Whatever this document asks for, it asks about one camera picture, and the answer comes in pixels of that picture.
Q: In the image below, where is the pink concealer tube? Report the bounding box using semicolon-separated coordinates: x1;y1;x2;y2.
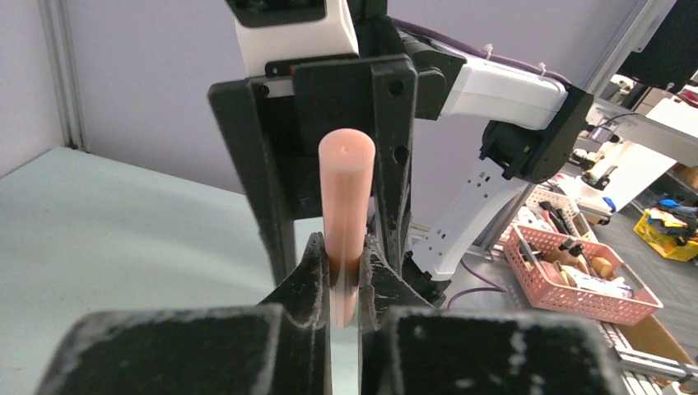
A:
319;128;375;328

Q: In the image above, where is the yellow crate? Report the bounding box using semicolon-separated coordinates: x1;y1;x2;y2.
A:
633;210;697;263

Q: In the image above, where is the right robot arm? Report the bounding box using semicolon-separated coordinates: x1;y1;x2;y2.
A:
207;15;593;304

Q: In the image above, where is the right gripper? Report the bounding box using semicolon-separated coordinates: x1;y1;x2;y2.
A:
207;16;465;286

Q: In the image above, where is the pink perforated basket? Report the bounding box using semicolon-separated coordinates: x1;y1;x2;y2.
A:
504;225;663;326

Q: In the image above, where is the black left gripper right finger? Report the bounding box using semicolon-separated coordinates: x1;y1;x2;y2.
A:
357;235;626;394

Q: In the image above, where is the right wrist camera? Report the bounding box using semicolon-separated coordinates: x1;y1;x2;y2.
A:
226;0;359;77

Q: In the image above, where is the white perforated basket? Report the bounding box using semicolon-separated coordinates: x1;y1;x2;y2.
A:
498;187;598;245

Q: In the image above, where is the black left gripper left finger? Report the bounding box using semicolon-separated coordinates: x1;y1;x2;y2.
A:
37;233;331;394

